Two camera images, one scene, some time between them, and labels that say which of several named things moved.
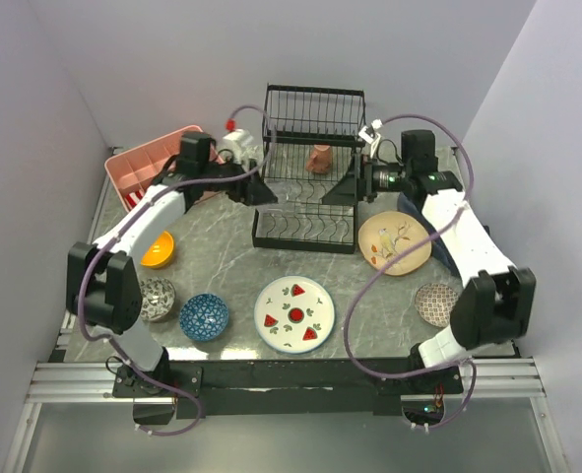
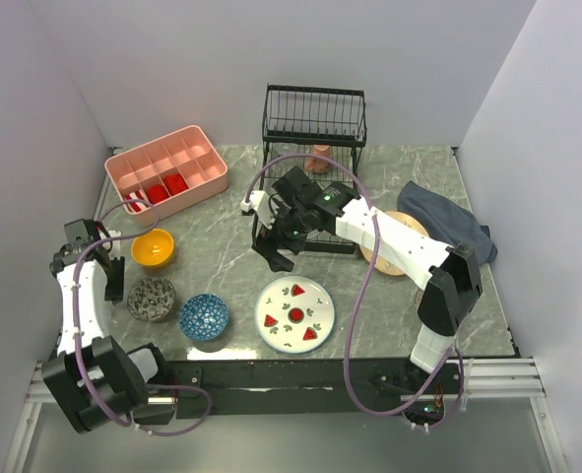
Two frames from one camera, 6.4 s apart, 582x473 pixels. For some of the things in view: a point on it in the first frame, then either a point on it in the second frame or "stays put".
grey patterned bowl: x=158 y=299 stays put
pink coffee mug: x=320 y=159 stays put
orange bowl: x=160 y=253 stays put
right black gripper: x=344 y=193 → x=269 y=250
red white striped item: x=134 y=197 stays put
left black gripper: x=252 y=192 → x=113 y=292
